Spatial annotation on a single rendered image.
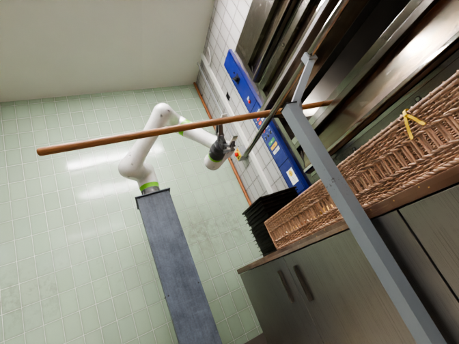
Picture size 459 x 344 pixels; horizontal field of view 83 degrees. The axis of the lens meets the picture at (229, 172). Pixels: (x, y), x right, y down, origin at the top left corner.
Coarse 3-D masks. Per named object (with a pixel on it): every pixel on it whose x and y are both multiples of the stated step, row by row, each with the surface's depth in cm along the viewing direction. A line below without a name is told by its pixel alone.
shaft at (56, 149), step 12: (312, 108) 142; (216, 120) 117; (228, 120) 119; (240, 120) 123; (132, 132) 102; (144, 132) 103; (156, 132) 105; (168, 132) 108; (60, 144) 92; (72, 144) 92; (84, 144) 94; (96, 144) 96; (108, 144) 99
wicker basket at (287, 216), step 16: (304, 192) 100; (320, 192) 93; (288, 208) 112; (304, 208) 103; (320, 208) 95; (336, 208) 88; (272, 224) 127; (288, 224) 136; (304, 224) 105; (320, 224) 96; (288, 240) 118
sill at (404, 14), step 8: (416, 0) 94; (408, 8) 97; (400, 16) 100; (408, 16) 97; (392, 24) 103; (400, 24) 100; (384, 32) 106; (392, 32) 103; (376, 40) 109; (384, 40) 107; (376, 48) 110; (368, 56) 114; (360, 64) 118; (352, 72) 122; (344, 80) 127; (336, 88) 132; (344, 88) 128; (336, 96) 134; (328, 104) 139; (320, 112) 145; (312, 120) 152
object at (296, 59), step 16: (336, 0) 109; (352, 0) 111; (368, 0) 113; (320, 16) 114; (352, 16) 118; (336, 32) 124; (304, 48) 128; (320, 48) 131; (288, 64) 138; (320, 64) 141; (288, 80) 146; (272, 96) 156; (288, 96) 160
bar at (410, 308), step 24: (312, 48) 94; (264, 120) 130; (288, 120) 80; (312, 144) 74; (336, 168) 72; (336, 192) 70; (360, 216) 67; (360, 240) 66; (384, 264) 62; (408, 288) 61; (408, 312) 59; (432, 336) 57
